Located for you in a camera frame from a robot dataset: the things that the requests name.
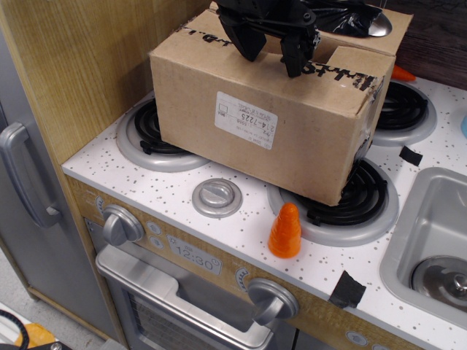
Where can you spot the black tape piece front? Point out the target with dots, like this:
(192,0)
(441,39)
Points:
(347,293)

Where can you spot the grey toy fridge door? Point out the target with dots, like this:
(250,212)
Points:
(51,262)

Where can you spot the back right stove burner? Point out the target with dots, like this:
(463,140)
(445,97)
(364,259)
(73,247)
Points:
(408,116)

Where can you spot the spoon taped on back flap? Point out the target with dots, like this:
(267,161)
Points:
(350,18)

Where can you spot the front left stove burner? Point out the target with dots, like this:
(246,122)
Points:
(139,140)

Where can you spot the grey fridge door handle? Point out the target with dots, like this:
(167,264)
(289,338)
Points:
(13,138)

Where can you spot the orange carrot behind box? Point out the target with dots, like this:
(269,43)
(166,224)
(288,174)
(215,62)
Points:
(402,74)

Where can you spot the orange object on floor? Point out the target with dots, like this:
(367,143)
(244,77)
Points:
(38,335)

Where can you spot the black tape piece back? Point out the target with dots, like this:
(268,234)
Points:
(410,156)

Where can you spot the right silver oven knob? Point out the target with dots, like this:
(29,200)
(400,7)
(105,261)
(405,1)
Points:
(271,301)

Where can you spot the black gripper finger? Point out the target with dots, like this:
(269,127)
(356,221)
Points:
(297,49)
(248,41)

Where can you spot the light blue object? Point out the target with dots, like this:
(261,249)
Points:
(463,126)

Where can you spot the silver round stovetop knob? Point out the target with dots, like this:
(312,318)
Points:
(217,198)

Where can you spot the grey toy sink basin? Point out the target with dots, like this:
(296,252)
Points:
(425,262)

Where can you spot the brown cardboard box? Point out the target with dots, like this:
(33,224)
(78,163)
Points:
(305,134)

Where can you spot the silver oven knob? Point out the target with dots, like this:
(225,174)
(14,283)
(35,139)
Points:
(120,226)
(271,301)

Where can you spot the left silver oven knob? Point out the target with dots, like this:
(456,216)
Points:
(120,226)

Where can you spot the stove burner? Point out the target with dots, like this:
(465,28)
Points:
(139,140)
(367,209)
(408,116)

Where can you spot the orange toy carrot cone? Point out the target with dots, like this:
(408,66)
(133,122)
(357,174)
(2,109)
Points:
(285,236)

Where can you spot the front right stove burner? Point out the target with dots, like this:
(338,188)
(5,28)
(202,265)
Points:
(367,209)

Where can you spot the silver oven door handle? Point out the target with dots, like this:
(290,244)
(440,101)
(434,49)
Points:
(161,319)

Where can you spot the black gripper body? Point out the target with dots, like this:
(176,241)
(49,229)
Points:
(271,17)

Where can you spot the black tape piece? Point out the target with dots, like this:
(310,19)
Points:
(347,293)
(410,156)

